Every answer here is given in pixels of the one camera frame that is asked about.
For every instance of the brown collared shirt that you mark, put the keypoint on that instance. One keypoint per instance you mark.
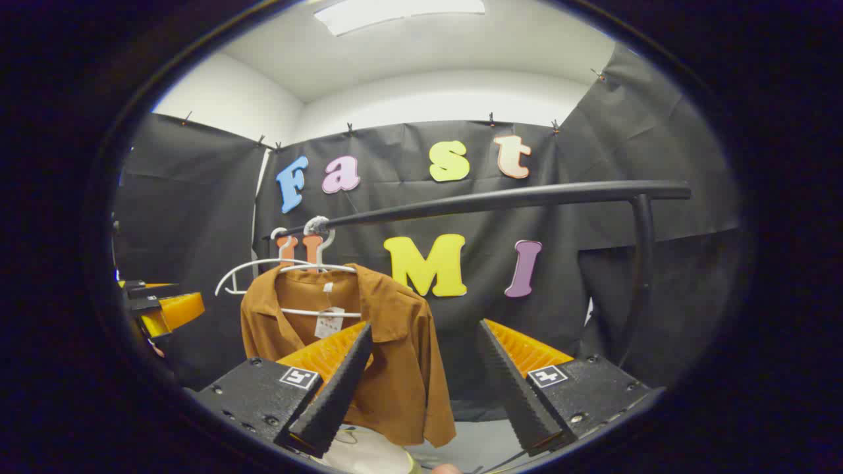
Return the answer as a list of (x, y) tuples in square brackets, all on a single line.
[(402, 368)]

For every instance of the black metal clothes rack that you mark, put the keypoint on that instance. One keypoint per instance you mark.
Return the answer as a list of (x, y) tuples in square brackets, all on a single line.
[(500, 197)]

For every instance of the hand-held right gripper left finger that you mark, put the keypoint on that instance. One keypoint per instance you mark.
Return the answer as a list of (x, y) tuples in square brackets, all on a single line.
[(329, 395)]

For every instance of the ceiling light panel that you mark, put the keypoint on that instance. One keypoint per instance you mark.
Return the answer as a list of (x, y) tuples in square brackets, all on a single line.
[(395, 13)]

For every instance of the black backdrop cloth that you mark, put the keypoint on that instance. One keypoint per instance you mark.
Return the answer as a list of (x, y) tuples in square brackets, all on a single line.
[(197, 217)]

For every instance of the silver tape wrap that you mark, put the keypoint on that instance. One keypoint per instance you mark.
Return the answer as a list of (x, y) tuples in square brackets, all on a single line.
[(317, 226)]

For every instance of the white plastic clothes hanger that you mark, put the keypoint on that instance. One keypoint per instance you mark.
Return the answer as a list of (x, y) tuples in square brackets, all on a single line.
[(250, 265), (329, 267)]

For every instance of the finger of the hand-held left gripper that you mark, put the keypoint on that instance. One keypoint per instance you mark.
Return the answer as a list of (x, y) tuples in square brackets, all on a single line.
[(174, 311), (148, 290)]

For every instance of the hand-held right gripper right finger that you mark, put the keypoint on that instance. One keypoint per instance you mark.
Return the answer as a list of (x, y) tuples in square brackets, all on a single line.
[(520, 395)]

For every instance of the cream laundry hamper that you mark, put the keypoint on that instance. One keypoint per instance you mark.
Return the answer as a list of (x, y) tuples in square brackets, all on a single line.
[(369, 454)]

